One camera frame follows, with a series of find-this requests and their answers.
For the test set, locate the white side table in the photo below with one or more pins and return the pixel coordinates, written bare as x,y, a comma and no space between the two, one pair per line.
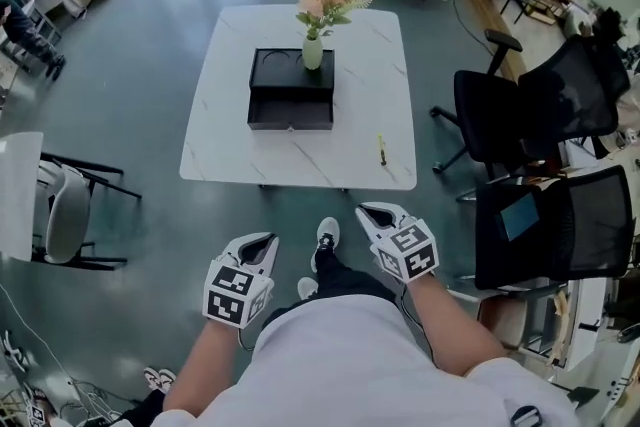
20,195

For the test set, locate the white chair with black frame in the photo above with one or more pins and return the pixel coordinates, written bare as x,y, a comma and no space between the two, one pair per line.
67,215

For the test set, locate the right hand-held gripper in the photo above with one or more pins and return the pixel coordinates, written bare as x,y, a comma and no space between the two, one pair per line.
407,255

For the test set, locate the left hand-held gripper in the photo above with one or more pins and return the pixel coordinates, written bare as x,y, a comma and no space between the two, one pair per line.
235,295

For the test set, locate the pale green vase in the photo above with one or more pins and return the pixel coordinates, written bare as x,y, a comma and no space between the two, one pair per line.
312,55

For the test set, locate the person's shoe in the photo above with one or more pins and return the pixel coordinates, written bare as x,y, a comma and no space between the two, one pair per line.
326,235
307,287

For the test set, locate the white marble table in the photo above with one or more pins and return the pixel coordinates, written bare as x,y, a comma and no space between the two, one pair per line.
225,140

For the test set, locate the black drawer box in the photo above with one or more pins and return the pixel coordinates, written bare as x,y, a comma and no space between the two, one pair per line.
290,112

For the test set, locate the brown wooden chair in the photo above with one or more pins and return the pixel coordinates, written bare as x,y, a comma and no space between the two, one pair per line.
505,320

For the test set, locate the person's right forearm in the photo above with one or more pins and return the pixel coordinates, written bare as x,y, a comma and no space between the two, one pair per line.
450,330

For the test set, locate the person's right shoe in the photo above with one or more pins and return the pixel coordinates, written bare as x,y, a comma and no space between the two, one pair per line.
326,235

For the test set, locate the teal flat box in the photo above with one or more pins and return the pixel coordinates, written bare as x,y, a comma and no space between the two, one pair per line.
520,217

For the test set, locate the white bag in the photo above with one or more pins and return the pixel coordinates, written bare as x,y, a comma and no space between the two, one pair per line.
77,0

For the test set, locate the black mesh office chair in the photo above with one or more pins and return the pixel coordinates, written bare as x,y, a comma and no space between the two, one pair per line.
565,100
595,225

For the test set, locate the person's left forearm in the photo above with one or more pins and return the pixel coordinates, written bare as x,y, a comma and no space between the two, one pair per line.
210,365

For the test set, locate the person's black trousers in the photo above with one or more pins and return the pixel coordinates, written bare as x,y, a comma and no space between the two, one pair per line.
345,277

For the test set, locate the person's white shirt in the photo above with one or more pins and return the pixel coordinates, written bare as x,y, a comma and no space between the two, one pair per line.
340,365

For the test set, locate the person's left shoe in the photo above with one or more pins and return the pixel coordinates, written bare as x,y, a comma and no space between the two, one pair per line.
307,287

